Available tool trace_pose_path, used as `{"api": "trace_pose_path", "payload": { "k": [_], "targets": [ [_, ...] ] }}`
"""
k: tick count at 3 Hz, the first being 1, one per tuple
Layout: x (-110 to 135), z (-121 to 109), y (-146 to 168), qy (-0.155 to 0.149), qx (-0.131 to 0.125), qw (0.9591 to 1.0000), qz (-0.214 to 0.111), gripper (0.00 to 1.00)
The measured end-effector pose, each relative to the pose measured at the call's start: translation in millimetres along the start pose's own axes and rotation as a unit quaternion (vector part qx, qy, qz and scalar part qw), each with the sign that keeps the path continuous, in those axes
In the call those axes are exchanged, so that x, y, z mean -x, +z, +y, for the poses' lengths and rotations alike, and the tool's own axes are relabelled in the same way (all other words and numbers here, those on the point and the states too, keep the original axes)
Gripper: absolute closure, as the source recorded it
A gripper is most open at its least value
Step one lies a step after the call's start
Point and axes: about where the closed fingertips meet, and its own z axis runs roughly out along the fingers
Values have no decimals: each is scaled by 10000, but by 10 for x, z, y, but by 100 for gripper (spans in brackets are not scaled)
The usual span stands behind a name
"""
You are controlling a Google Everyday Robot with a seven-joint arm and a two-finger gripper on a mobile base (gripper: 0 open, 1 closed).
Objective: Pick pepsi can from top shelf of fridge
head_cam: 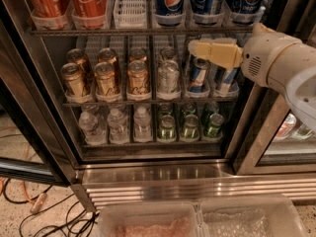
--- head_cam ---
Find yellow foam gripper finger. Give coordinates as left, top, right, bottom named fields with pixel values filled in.
left=188, top=38, right=243, bottom=70

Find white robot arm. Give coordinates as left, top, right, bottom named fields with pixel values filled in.
left=189, top=23, right=316, bottom=131

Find front left Red Bull can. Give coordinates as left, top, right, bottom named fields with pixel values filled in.
left=189, top=57, right=210, bottom=93

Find red bull can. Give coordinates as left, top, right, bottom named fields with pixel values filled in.
left=214, top=67, right=239, bottom=96
left=189, top=57, right=210, bottom=93

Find front right Red Bull can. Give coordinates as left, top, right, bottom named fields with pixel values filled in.
left=214, top=67, right=239, bottom=96

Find back silver can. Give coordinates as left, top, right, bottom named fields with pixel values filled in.
left=159, top=46, right=178, bottom=63

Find silver can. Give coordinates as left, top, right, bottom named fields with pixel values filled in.
left=158, top=60, right=180, bottom=94
left=159, top=46, right=178, bottom=63

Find front silver can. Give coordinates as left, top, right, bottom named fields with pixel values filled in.
left=158, top=60, right=180, bottom=94

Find front right green can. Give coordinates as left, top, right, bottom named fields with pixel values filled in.
left=203, top=114, right=224, bottom=138

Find green can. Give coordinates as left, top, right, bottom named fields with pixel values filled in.
left=181, top=115, right=199, bottom=141
left=158, top=116, right=176, bottom=142
left=203, top=114, right=224, bottom=138

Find front middle green can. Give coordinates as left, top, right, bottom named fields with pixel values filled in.
left=181, top=115, right=199, bottom=141

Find gold can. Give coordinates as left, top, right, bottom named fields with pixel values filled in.
left=128, top=47, right=148, bottom=62
left=66, top=48, right=93, bottom=83
left=127, top=60, right=150, bottom=95
left=60, top=63, right=89, bottom=98
left=94, top=62, right=119, bottom=97
left=98, top=47, right=121, bottom=80

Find front left green can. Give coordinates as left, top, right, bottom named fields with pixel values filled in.
left=158, top=116, right=176, bottom=142

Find closed right fridge door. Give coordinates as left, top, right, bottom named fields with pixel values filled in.
left=234, top=0, right=316, bottom=175

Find right red Coca-Cola can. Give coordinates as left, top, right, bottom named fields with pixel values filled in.
left=73, top=0, right=108, bottom=30

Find red coca-cola can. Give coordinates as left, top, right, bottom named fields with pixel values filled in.
left=31, top=0, right=69, bottom=30
left=73, top=0, right=108, bottom=30

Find back left gold can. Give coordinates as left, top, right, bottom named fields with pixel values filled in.
left=66, top=48, right=93, bottom=83

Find front left gold can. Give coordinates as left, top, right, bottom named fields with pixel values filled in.
left=60, top=63, right=89, bottom=98

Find stainless steel fridge base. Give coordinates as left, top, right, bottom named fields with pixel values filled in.
left=71, top=161, right=316, bottom=212

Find left red Coca-Cola can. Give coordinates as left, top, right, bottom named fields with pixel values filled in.
left=31, top=0, right=69, bottom=30

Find open glass fridge door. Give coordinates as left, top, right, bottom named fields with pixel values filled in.
left=0, top=2, right=76, bottom=186

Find right water bottle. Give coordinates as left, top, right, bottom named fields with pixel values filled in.
left=133, top=106, right=152, bottom=142

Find water bottle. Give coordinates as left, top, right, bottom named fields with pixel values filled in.
left=107, top=108, right=129, bottom=144
left=133, top=106, right=152, bottom=142
left=79, top=112, right=106, bottom=146

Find middle water bottle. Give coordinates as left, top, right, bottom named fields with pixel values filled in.
left=107, top=108, right=129, bottom=144

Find left water bottle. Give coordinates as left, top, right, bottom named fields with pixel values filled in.
left=79, top=112, right=106, bottom=146

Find right clear plastic bin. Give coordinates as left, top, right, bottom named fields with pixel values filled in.
left=197, top=196, right=308, bottom=237

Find clear plastic bin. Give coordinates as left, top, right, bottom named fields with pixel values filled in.
left=197, top=196, right=308, bottom=237
left=98, top=201, right=200, bottom=237

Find left clear plastic bin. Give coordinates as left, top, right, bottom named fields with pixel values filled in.
left=98, top=201, right=200, bottom=237

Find top wire fridge shelf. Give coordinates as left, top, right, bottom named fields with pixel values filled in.
left=31, top=26, right=253, bottom=37

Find wire fridge shelf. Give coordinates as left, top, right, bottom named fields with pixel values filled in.
left=31, top=26, right=253, bottom=37
left=62, top=97, right=238, bottom=107

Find middle wire fridge shelf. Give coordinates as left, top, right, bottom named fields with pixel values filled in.
left=62, top=97, right=238, bottom=107

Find black floor cables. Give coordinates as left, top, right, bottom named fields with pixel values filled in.
left=2, top=177, right=101, bottom=237

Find orange extension cord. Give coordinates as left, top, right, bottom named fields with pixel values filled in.
left=0, top=125, right=38, bottom=205

